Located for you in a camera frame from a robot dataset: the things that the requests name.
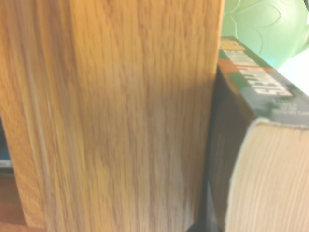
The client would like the thick dark cover paperback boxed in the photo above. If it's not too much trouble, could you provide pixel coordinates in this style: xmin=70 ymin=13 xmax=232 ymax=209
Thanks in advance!
xmin=205 ymin=35 xmax=309 ymax=232

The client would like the wooden bookshelf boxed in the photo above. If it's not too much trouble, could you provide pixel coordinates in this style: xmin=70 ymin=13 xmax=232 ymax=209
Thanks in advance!
xmin=0 ymin=0 xmax=226 ymax=232

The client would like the green plastic watering can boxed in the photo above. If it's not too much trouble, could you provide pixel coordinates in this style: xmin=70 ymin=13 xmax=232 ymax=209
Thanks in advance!
xmin=221 ymin=0 xmax=309 ymax=71

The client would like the blue cover paperback book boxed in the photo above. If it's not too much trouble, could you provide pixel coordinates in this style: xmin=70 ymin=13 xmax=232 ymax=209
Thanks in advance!
xmin=0 ymin=115 xmax=13 ymax=175

